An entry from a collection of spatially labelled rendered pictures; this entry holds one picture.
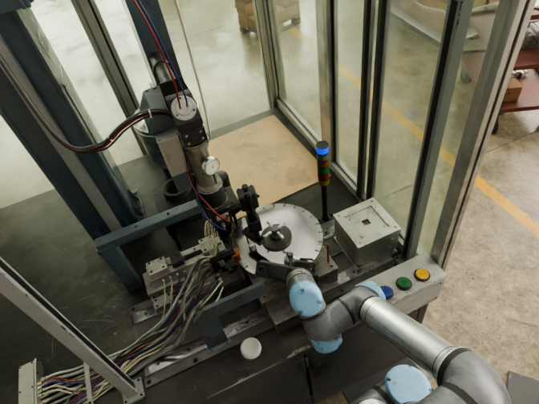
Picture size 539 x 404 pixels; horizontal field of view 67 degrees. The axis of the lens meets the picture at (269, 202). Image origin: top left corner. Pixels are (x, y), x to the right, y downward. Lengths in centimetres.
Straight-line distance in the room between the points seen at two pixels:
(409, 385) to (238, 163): 131
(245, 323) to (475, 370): 88
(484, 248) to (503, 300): 35
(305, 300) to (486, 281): 173
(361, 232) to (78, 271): 119
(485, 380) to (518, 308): 175
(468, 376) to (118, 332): 123
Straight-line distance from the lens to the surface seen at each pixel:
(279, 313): 144
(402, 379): 120
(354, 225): 154
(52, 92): 151
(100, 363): 130
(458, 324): 241
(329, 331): 105
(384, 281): 141
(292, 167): 199
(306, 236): 144
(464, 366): 84
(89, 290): 184
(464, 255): 266
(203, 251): 156
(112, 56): 207
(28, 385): 170
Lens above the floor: 209
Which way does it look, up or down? 47 degrees down
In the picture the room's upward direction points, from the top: 11 degrees counter-clockwise
